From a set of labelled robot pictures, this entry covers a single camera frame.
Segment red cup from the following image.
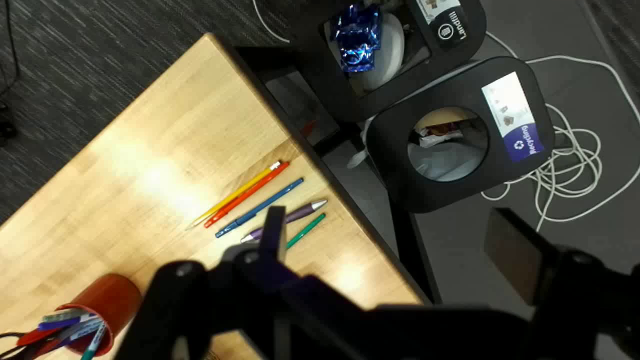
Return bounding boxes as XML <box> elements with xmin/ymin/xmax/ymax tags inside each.
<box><xmin>53</xmin><ymin>273</ymin><xmax>144</xmax><ymax>358</ymax></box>

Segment blue foil wrapper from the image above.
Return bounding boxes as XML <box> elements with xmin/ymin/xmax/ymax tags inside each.
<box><xmin>330</xmin><ymin>2</ymin><xmax>384</xmax><ymax>76</ymax></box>

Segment yellow pen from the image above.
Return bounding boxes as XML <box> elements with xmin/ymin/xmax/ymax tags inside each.
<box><xmin>190</xmin><ymin>159</ymin><xmax>284</xmax><ymax>228</ymax></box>

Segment teal pen in cup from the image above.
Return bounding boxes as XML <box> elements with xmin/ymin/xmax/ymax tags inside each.
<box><xmin>78</xmin><ymin>321</ymin><xmax>108</xmax><ymax>360</ymax></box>

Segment black metal table frame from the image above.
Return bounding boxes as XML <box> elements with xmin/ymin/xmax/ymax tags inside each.
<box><xmin>230</xmin><ymin>44</ymin><xmax>445</xmax><ymax>306</ymax></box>

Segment black bin with white label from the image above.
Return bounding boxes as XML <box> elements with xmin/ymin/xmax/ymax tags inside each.
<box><xmin>291</xmin><ymin>0</ymin><xmax>491</xmax><ymax>126</ymax></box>

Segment green pen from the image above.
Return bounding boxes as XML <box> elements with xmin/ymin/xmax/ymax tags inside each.
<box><xmin>287</xmin><ymin>213</ymin><xmax>330</xmax><ymax>252</ymax></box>

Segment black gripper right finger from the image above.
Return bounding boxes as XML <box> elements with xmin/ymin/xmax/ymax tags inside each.
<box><xmin>484</xmin><ymin>207</ymin><xmax>576</xmax><ymax>314</ymax></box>

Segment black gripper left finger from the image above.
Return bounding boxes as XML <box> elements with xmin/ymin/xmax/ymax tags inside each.
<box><xmin>258</xmin><ymin>205</ymin><xmax>296</xmax><ymax>275</ymax></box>

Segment orange pen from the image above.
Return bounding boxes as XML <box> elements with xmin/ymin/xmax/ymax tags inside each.
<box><xmin>202</xmin><ymin>160</ymin><xmax>292</xmax><ymax>233</ymax></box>

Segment black handled scissors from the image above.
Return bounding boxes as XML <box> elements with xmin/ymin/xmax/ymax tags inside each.
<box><xmin>0</xmin><ymin>329</ymin><xmax>35</xmax><ymax>360</ymax></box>

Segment purple pen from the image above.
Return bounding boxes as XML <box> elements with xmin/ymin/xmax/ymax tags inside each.
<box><xmin>240</xmin><ymin>197</ymin><xmax>330</xmax><ymax>244</ymax></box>

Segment white cable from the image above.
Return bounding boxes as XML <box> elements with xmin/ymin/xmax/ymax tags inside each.
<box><xmin>478</xmin><ymin>28</ymin><xmax>640</xmax><ymax>234</ymax></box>

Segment black bin with blue label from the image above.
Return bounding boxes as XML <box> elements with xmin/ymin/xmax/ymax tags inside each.
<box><xmin>365</xmin><ymin>54</ymin><xmax>559</xmax><ymax>217</ymax></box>

